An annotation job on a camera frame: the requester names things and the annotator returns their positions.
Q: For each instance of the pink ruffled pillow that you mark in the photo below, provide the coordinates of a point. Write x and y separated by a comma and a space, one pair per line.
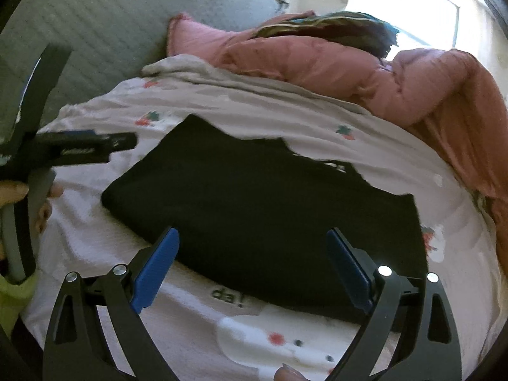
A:
187, 36

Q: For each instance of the person's right hand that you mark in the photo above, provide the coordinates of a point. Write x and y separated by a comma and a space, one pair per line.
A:
287, 373

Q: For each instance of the black sweater with orange cuffs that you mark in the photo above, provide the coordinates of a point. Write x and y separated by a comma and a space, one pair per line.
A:
253, 216

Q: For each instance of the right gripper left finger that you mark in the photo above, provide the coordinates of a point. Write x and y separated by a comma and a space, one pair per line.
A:
76, 347

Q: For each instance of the person's left hand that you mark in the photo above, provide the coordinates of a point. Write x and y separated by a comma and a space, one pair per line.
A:
12, 192

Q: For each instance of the pink strawberry print bedsheet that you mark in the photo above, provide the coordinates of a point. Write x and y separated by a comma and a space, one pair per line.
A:
211, 331

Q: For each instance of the dark multicolour striped cloth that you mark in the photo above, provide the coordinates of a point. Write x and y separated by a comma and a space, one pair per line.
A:
359, 30

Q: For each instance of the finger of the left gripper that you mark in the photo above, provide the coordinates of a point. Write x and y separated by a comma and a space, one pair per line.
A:
80, 147

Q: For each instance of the pink puffy duvet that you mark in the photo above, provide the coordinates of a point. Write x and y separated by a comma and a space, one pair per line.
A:
445, 98

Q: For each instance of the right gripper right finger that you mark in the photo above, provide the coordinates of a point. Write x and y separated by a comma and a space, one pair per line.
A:
409, 332

